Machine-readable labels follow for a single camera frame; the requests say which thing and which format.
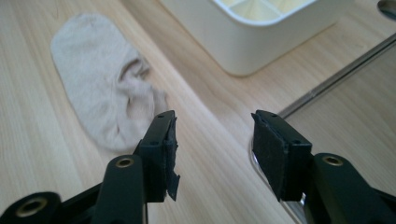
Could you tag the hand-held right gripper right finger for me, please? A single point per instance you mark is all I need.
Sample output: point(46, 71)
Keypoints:
point(274, 155)

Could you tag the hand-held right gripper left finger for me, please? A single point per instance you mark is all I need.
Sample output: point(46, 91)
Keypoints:
point(155, 161)

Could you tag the dark round object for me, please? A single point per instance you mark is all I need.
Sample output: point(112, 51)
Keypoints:
point(388, 7)

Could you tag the white divided storage box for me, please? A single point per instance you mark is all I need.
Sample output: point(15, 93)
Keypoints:
point(249, 40)

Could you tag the beige sock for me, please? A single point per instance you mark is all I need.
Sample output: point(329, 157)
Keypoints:
point(99, 81)

